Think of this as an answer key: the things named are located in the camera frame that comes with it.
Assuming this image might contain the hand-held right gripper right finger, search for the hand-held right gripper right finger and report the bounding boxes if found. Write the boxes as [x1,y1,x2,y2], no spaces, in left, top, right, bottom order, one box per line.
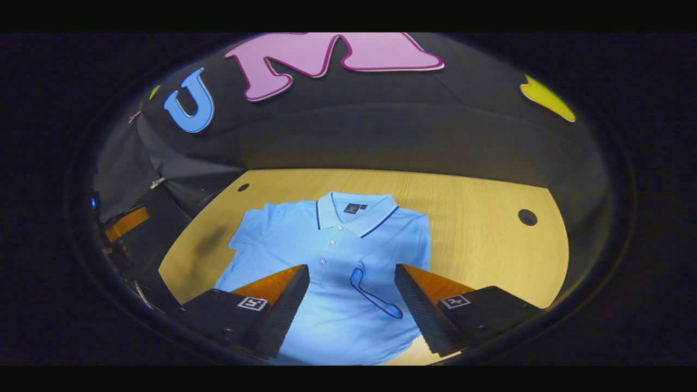
[395,264,545,358]

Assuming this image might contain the light blue T-shirt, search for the light blue T-shirt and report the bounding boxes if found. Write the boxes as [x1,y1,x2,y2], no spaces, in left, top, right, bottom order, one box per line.
[214,191,433,365]

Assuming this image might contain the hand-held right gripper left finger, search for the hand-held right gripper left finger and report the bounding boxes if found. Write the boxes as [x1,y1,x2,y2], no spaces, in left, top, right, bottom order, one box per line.
[166,264,310,360]

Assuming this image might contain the black backdrop cloth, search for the black backdrop cloth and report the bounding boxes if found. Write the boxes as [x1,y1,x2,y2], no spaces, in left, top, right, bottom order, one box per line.
[93,33,610,305]

